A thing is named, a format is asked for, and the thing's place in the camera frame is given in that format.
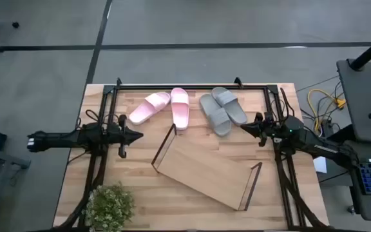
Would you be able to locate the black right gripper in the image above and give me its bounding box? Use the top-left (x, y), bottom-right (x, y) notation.
top-left (240, 112), bottom-right (285, 148)

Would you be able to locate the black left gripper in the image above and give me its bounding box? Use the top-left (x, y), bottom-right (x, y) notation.
top-left (108, 115), bottom-right (144, 159)

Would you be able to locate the pink rubber slide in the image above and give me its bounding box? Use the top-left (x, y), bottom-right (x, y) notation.
top-left (129, 92), bottom-right (171, 126)
top-left (170, 87), bottom-right (190, 131)

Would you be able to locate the grey rubber slide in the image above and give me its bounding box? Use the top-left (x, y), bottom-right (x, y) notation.
top-left (199, 93), bottom-right (233, 137)
top-left (211, 86), bottom-right (248, 126)

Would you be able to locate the wooden shelf with black frame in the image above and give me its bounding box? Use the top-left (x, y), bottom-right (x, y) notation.
top-left (151, 123), bottom-right (263, 212)

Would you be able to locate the white paper sheet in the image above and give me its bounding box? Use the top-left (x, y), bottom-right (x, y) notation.
top-left (312, 157), bottom-right (328, 174)

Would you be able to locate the green potted plant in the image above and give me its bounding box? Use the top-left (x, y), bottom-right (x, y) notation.
top-left (84, 182), bottom-right (135, 232)

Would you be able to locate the black pole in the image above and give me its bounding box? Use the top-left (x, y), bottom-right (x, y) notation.
top-left (349, 30), bottom-right (371, 71)

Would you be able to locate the dark grey desk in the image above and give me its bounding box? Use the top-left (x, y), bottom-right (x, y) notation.
top-left (343, 140), bottom-right (371, 223)

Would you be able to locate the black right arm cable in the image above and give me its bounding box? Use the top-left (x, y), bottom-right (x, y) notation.
top-left (269, 87), bottom-right (296, 119)

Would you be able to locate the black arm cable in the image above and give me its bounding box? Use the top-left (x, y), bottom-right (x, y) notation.
top-left (75, 109), bottom-right (111, 128)
top-left (269, 87), bottom-right (296, 119)

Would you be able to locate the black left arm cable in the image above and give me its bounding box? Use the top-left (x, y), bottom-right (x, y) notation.
top-left (75, 109), bottom-right (111, 128)

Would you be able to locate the yellow cable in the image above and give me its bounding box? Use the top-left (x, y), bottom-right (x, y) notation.
top-left (307, 89), bottom-right (347, 133)

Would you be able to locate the black floor cable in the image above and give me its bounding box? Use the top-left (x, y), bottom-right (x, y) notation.
top-left (296, 75), bottom-right (340, 93)

